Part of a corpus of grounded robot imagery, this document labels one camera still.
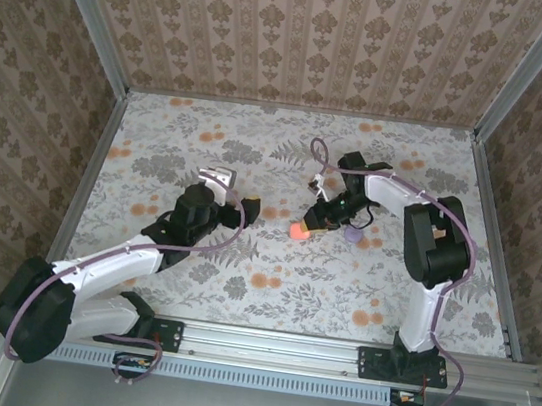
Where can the aluminium frame post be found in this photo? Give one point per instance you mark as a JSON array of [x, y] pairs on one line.
[[90, 16], [526, 72]]

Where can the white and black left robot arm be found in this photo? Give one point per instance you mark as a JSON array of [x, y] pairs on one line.
[[111, 261]]

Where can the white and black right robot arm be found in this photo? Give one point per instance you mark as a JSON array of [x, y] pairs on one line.
[[422, 310]]

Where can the black connector board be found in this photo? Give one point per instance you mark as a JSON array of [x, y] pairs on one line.
[[407, 403], [132, 365]]

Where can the aluminium table side rail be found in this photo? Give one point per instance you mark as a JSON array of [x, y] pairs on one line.
[[94, 168], [487, 208]]

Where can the orange earbud charging case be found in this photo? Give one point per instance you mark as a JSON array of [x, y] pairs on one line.
[[299, 235]]

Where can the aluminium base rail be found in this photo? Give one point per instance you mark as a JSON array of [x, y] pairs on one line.
[[270, 349]]

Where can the aluminium table back rail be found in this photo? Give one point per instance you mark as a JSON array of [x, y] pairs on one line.
[[304, 111]]

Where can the purple earbud charging case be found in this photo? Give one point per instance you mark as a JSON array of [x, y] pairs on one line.
[[353, 234]]

